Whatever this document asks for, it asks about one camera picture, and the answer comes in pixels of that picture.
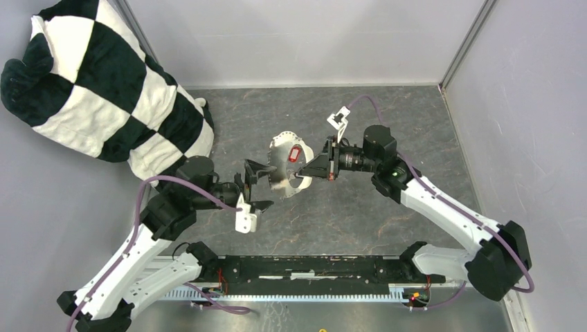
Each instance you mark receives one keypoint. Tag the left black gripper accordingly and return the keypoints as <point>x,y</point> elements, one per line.
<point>253,171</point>

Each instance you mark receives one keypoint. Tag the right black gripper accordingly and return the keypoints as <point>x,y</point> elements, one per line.
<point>324,165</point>

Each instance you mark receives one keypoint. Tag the key with red tag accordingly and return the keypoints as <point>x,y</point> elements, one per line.
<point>294,153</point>

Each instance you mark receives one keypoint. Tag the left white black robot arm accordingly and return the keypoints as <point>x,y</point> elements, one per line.
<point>165,207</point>

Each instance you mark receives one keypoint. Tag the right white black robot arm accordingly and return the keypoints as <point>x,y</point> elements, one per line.
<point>494,257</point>

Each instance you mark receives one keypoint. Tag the silver toothed metal strip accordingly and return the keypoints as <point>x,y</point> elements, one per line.
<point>391,295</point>

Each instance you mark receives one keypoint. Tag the black white checkered blanket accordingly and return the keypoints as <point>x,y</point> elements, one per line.
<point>86,83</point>

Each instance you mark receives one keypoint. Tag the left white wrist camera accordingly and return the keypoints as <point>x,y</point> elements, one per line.
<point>245,220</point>

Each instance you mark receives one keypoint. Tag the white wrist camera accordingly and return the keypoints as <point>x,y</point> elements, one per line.
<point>245,220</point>
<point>339,121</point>

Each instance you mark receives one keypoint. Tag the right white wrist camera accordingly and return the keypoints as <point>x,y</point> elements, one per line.
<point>339,121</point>

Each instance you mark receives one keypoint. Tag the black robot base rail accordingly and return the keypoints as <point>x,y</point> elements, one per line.
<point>304,275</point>

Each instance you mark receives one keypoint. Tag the left aluminium corner post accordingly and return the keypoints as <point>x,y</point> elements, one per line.
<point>125,11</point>

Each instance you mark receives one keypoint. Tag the aluminium corner post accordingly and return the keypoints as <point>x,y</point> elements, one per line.
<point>125,11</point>
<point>468,41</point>

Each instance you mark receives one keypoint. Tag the right aluminium corner post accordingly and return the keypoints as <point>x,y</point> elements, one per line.
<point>468,41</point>

